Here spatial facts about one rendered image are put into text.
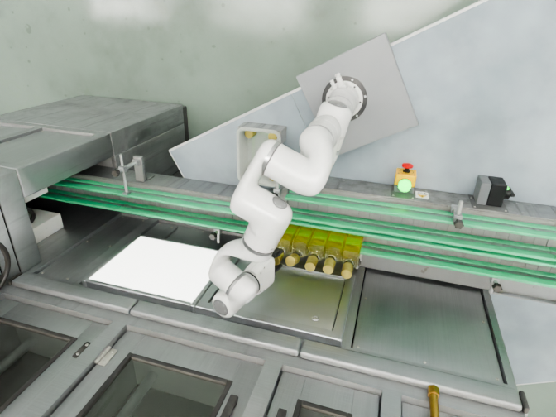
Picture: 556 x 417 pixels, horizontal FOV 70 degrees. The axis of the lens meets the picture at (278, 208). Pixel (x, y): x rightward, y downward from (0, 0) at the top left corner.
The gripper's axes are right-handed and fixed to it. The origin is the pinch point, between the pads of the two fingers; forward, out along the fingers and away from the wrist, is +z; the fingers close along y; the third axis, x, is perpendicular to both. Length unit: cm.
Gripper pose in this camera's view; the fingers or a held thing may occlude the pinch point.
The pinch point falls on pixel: (275, 259)
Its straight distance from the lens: 131.1
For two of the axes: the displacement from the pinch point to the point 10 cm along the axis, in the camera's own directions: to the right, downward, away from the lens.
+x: -8.5, -2.6, 4.6
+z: 5.2, -3.6, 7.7
